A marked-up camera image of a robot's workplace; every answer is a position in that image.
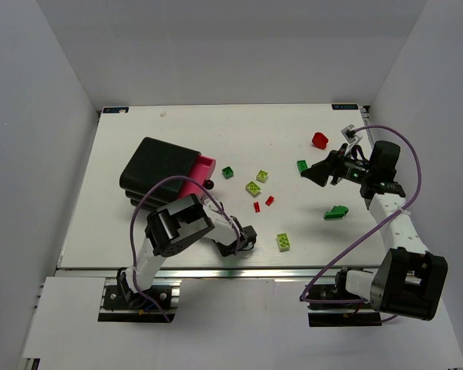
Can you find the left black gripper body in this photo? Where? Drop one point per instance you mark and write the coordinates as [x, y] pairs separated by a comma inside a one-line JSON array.
[[234, 247]]

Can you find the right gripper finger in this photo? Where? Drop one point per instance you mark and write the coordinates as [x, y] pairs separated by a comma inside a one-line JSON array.
[[318, 173], [328, 163]]

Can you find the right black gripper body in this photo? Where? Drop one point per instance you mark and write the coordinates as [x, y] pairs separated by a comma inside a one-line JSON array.
[[335, 169]]

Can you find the large red lego piece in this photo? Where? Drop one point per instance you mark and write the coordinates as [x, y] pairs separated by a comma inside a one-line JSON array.
[[320, 141]]

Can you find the pink top drawer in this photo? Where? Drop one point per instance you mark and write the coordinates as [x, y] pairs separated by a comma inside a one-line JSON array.
[[201, 171]]

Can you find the black drawer cabinet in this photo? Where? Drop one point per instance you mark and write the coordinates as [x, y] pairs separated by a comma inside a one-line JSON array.
[[153, 161]]

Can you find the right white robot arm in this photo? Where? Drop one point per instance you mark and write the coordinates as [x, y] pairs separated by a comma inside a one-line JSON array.
[[410, 279]]

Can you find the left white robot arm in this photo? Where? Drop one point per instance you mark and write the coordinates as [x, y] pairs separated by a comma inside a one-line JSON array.
[[170, 230]]

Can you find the green flat lego plate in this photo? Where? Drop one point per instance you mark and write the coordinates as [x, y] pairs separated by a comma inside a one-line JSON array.
[[301, 165]]

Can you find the lime lego near front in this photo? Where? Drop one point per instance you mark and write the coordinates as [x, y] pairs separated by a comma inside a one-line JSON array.
[[283, 242]]

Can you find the green stepped lego piece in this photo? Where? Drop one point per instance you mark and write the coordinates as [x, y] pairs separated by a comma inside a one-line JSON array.
[[337, 212]]

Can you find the right blue corner label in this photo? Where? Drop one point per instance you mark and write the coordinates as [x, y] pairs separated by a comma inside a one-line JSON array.
[[344, 106]]

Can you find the blue corner label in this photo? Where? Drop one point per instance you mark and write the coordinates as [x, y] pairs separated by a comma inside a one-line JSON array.
[[344, 106], [115, 110]]

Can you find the lime rectangular lego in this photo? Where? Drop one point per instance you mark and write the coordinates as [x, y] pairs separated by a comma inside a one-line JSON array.
[[253, 188]]

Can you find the lime square lego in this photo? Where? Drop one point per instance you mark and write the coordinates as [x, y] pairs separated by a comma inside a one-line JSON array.
[[262, 176]]

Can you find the dark green square lego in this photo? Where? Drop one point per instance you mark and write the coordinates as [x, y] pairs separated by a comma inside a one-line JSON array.
[[227, 172]]

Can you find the left blue corner label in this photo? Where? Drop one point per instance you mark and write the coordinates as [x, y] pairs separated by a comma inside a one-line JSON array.
[[115, 110]]

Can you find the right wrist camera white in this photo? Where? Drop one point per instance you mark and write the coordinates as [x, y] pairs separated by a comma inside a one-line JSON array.
[[351, 137]]

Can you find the aluminium table front rail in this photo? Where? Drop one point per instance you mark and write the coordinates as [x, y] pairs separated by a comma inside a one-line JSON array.
[[174, 273]]

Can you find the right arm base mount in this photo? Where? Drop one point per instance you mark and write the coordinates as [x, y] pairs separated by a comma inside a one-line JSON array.
[[338, 308]]

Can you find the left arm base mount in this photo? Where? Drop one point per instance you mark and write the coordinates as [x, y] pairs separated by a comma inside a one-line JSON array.
[[120, 304]]

